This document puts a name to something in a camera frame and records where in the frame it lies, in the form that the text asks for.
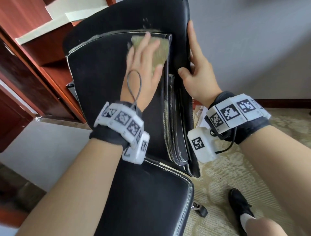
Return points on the person's right hand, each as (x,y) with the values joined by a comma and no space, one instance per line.
(201,80)

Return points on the person's left hand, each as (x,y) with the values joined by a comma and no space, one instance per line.
(141,82)

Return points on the green cleaning cloth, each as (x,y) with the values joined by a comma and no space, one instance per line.
(164,52)

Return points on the black leather chair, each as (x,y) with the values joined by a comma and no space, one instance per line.
(102,68)

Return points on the person's right forearm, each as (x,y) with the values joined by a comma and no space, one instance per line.
(282,170)

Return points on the person's left forearm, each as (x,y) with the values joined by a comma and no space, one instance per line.
(73,194)

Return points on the person's right leg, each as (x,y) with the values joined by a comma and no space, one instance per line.
(267,228)

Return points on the white marker left wristband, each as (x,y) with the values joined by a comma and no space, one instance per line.
(119,118)

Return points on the white marker wristband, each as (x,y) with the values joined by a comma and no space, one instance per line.
(233,112)
(119,118)

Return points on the white marker right wristband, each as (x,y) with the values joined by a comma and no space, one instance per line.
(233,112)

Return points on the black shoe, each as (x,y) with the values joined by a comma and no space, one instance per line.
(238,202)

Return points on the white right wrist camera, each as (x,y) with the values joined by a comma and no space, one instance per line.
(199,145)

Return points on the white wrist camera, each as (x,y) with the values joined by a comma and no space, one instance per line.
(138,149)
(199,145)

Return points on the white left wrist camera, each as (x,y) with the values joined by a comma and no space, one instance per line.
(138,149)

